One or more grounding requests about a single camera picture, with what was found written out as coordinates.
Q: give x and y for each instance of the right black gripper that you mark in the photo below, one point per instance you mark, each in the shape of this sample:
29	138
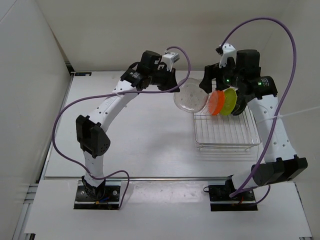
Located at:
213	71

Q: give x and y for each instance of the white zip tie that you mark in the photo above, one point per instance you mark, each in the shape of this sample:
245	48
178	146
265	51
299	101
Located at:
288	114

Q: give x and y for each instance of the black plate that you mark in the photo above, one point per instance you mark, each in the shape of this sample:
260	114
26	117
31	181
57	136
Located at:
241	102

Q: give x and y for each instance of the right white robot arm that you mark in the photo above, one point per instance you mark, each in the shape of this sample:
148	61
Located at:
279	161

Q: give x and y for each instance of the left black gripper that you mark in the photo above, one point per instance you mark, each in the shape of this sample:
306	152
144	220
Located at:
171	82

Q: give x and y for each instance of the wire dish rack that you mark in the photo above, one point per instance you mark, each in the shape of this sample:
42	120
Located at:
225	132

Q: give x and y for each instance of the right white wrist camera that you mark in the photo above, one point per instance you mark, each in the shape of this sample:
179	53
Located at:
225	51

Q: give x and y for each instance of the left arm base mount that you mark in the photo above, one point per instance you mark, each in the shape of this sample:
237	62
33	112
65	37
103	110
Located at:
110	199

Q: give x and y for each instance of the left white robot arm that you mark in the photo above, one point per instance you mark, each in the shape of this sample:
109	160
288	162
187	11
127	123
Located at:
91	129

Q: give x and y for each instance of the orange plate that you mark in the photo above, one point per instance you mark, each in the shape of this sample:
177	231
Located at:
216	102

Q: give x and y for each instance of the clear glass plate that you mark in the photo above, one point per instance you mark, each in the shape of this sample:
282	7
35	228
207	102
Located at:
191	98

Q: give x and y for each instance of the green plate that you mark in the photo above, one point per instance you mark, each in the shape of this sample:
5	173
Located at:
230	99

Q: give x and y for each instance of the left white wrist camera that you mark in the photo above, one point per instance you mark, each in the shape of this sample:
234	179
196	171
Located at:
168	60

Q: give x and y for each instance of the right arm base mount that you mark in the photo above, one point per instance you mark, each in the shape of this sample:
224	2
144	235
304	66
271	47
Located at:
220	201

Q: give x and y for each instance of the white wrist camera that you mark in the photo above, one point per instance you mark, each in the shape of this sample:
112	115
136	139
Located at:
168	60
225	51

